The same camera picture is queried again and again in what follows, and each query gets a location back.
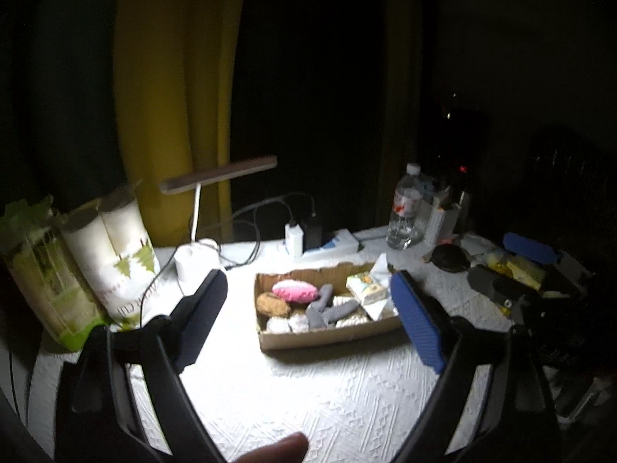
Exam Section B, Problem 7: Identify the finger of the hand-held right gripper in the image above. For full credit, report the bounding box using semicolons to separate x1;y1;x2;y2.
467;264;537;302
502;232;561;267

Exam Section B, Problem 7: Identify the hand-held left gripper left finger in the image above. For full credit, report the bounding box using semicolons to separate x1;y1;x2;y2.
53;267;229;463

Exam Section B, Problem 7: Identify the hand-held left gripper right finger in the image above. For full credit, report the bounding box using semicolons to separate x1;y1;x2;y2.
389;270;561;463

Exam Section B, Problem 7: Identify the white waffle cloth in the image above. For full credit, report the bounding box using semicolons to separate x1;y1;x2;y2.
364;298;401;322

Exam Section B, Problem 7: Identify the green and white tissue pack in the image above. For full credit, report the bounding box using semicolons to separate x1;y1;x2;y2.
346;272;389;306

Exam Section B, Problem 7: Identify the brown plush toy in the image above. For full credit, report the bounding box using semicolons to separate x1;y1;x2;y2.
255;292;293;318

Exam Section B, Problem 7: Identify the grey sock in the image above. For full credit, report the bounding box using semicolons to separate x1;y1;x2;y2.
323;299;360;327
305;284;335;331

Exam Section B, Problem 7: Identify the bubble wrap bundle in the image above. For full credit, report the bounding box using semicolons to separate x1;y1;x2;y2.
266;313;310;334

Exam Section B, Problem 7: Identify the pink plush toy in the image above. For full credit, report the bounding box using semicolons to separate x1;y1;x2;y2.
271;280;319;304

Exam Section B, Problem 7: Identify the cardboard box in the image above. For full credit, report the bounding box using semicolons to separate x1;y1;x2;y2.
254;261;406;352

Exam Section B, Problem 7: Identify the person's left hand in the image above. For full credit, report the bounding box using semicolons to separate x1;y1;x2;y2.
226;431;309;463

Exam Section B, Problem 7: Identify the yellow packet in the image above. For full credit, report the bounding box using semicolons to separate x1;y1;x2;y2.
487;251;546;290

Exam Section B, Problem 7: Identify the black round object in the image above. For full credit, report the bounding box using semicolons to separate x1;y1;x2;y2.
430;244;471;274

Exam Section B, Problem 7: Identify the white desk lamp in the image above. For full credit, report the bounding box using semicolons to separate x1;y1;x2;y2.
159;155;279;281

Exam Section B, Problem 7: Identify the white perforated container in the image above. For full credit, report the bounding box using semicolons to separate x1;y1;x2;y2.
427;197;462;247

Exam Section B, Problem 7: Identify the clear plastic water bottle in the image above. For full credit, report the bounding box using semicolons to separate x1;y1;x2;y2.
387;163;428;250

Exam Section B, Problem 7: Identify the white power strip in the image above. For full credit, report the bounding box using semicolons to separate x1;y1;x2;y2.
308;229;362;254

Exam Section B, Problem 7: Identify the white charger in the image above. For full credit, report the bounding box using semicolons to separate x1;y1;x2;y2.
285;223;304;257

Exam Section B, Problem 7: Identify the paper towel roll pack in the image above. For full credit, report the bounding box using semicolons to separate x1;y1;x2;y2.
0;181;163;353

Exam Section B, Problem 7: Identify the white textured tablecloth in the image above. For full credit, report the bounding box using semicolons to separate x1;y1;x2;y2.
29;226;531;463

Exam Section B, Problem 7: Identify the black power adapter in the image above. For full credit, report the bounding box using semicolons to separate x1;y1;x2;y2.
302;217;324;252

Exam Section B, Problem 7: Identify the yellow curtain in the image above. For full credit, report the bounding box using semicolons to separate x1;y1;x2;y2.
113;0;251;248

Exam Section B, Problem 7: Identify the black charger cable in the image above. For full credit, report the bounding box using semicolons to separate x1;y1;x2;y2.
219;219;295;271

